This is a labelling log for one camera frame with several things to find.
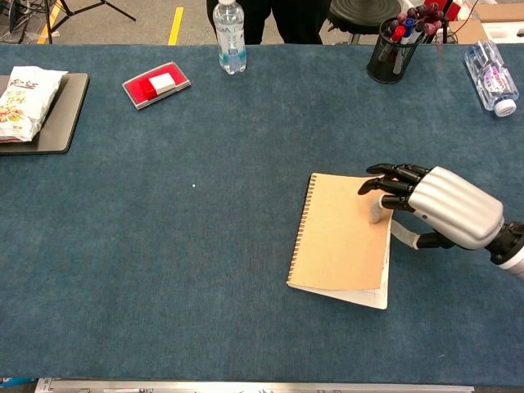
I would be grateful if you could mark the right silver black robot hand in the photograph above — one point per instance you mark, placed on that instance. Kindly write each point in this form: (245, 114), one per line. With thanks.
(454, 204)

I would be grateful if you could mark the yellow spiral notebook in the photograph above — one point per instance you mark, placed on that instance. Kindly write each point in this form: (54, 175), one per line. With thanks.
(340, 241)

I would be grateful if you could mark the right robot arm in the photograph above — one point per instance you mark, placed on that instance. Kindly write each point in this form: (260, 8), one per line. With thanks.
(509, 254)

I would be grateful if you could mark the clear water bottle pink label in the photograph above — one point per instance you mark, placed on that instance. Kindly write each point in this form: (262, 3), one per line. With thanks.
(491, 79)

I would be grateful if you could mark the black mesh pen holder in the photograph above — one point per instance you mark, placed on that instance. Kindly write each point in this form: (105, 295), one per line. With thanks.
(387, 67)

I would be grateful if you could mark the cardboard box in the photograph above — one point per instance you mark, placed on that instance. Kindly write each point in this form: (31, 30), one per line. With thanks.
(471, 30)

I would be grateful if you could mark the red cap marker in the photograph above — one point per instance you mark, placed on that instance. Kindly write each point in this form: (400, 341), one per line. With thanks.
(398, 33)

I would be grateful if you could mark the blue cap marker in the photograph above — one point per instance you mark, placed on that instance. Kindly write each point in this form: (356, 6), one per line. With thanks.
(408, 24)

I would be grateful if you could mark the dark red artificial grapes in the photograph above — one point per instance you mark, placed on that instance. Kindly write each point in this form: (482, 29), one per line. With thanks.
(425, 12)

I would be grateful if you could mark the red box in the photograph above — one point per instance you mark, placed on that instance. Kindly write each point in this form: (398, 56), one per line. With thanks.
(454, 10)

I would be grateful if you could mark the black round stool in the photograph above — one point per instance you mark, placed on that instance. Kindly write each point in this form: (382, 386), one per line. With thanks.
(364, 14)

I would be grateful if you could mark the person in black trousers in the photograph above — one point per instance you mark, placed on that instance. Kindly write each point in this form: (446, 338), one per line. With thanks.
(286, 20)

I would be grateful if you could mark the clear water bottle blue label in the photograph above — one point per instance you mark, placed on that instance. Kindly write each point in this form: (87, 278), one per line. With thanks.
(231, 37)

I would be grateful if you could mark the blue felt table mat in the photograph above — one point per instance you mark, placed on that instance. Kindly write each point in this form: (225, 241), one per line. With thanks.
(163, 245)

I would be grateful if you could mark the red white stamp block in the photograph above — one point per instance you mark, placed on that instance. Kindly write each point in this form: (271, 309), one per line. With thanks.
(157, 85)

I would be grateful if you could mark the red ink pad tray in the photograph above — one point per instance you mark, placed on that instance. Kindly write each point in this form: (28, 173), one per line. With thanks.
(135, 94)

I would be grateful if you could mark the dark grey tray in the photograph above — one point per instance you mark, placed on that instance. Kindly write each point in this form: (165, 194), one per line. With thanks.
(65, 123)

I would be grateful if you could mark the black tripod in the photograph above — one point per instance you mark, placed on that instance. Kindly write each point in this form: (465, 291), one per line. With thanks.
(73, 10)

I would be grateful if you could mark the white snack bag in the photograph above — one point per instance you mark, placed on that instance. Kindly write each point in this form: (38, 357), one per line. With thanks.
(24, 102)

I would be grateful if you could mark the teal object under table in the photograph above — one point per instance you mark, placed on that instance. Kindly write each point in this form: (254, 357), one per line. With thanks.
(14, 381)

